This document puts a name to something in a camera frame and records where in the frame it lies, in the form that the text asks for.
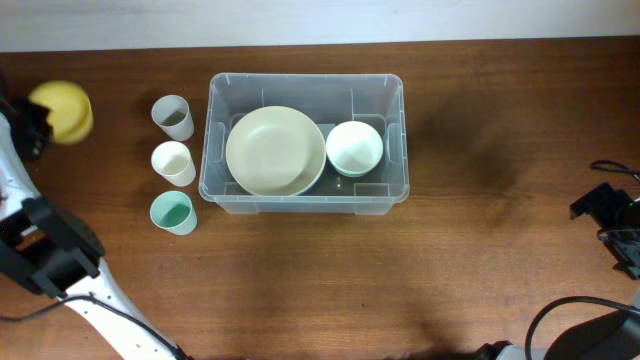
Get beige plate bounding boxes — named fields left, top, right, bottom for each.
left=226, top=106, right=326, bottom=183
left=238, top=176, right=319, bottom=196

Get mint green cup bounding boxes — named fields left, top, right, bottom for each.
left=150, top=191, right=198, bottom=236

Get yellow bowl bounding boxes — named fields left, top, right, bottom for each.
left=28, top=80, right=94, bottom=145

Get grey cup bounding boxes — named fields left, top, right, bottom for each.
left=151, top=95, right=194, bottom=141

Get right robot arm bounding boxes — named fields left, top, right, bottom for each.
left=472, top=183, right=639, bottom=360

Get cream white cup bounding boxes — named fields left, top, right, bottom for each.
left=151, top=141, right=196, bottom=187

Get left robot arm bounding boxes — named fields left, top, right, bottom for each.
left=1, top=99, right=187, bottom=359

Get clear plastic storage bin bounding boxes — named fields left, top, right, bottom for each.
left=198, top=72, right=410, bottom=215

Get white bowl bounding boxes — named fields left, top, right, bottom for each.
left=326, top=120, right=384, bottom=171

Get mint green bowl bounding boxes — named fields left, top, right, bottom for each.
left=334, top=167, right=374, bottom=178

